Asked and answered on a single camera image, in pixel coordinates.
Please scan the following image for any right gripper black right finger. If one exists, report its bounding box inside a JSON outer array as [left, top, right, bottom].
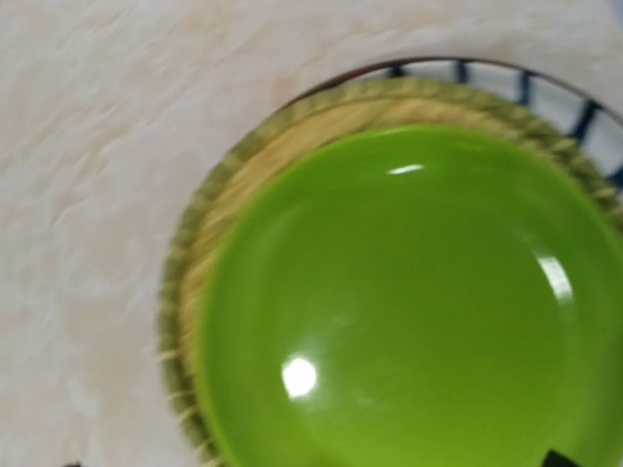
[[543, 449, 623, 467]]

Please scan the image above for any green plastic plate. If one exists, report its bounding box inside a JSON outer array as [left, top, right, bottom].
[[199, 126, 622, 466]]

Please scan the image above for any white black striped plate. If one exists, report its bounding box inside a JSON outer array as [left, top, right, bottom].
[[340, 56, 623, 186]]

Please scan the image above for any woven bamboo tray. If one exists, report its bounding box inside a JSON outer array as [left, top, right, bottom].
[[158, 78, 622, 466]]

